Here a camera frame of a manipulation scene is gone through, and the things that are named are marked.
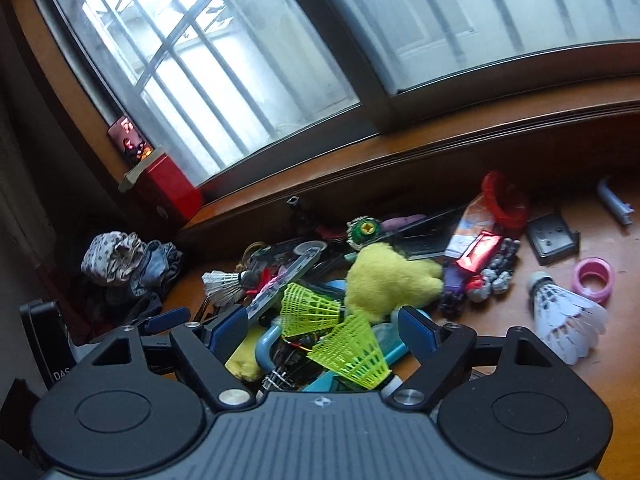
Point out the black clip stand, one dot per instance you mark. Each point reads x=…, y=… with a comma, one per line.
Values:
x=299, y=222

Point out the purple sweet potato toy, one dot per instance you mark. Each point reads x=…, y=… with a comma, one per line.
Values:
x=397, y=223

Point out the grey plastic tube piece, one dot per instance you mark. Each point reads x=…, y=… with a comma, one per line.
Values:
x=620, y=211

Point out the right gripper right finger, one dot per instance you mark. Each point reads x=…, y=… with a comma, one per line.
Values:
x=443, y=353

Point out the black white figure toy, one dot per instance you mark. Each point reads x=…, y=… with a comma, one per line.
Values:
x=493, y=278

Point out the yellow plush toy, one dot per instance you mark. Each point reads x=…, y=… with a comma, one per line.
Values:
x=382, y=280

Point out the orange white snack packet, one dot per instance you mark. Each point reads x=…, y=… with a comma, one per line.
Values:
x=476, y=218

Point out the yellow nylon shuttlecock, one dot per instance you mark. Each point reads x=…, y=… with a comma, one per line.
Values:
x=351, y=351
x=303, y=311

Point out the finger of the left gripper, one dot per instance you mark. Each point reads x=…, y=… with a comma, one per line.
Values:
x=164, y=321

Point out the red plastic disc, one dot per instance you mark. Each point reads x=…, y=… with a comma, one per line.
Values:
x=505, y=202

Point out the red box on sill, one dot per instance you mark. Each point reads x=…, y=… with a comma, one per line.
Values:
x=162, y=185

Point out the glowing phone screen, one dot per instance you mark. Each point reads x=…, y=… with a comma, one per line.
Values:
x=128, y=140

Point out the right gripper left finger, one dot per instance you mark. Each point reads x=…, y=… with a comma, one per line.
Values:
x=201, y=357

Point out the green yellow spinning top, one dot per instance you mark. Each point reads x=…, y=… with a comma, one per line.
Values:
x=362, y=231

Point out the pink tape roll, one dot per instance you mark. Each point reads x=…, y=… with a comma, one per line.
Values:
x=593, y=278

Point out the red shiny candy wrapper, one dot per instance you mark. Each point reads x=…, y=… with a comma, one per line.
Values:
x=477, y=256

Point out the folded clothes pile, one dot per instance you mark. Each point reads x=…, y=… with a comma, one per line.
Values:
x=130, y=277

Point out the worn white feather shuttlecock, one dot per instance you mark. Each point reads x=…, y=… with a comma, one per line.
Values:
x=223, y=288

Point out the black square bracket plate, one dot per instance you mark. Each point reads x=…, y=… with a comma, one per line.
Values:
x=551, y=239

